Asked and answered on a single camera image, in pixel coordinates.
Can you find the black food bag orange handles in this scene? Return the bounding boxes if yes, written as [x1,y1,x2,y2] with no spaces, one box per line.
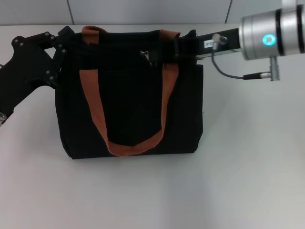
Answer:
[54,25,205,161]

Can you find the black cable silver connectors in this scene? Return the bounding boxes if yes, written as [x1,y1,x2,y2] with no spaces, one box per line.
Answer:
[211,33,281,82]

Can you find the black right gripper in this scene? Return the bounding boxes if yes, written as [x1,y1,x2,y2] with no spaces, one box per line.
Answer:
[152,28,242,64]

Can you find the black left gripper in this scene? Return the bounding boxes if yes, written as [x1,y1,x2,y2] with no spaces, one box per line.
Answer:
[0,25,75,115]

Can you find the silver zipper pull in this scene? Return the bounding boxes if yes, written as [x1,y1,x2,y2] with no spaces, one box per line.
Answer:
[140,50,153,65]

